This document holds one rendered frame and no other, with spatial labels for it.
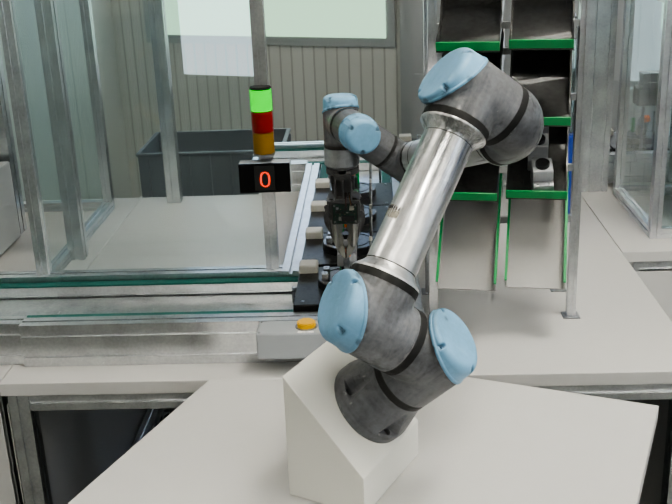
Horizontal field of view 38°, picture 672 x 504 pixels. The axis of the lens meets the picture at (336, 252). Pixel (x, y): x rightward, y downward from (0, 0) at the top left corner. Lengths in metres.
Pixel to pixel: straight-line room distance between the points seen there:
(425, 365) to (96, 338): 0.91
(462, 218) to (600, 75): 1.18
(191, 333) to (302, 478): 0.60
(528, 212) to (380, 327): 0.86
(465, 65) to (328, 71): 3.98
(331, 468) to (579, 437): 0.50
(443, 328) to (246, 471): 0.47
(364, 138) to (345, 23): 3.54
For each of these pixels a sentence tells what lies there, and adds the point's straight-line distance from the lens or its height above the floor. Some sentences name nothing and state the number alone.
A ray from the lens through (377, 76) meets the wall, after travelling 5.46.
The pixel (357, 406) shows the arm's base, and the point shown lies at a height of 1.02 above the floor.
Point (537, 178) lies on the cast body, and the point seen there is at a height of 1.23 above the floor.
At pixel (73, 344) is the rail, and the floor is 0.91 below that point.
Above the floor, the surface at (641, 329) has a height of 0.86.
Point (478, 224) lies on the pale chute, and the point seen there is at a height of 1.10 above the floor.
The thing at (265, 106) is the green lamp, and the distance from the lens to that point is 2.27.
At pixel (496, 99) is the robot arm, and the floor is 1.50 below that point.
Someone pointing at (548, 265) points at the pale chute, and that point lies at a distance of 2.23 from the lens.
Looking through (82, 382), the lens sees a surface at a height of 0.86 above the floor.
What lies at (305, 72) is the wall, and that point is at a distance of 5.63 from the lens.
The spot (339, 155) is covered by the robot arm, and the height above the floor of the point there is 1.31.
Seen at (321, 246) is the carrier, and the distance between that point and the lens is 2.54.
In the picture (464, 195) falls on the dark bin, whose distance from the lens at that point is 2.13.
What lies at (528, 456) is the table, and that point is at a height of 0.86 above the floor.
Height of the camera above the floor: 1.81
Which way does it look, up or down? 20 degrees down
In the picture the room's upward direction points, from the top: 2 degrees counter-clockwise
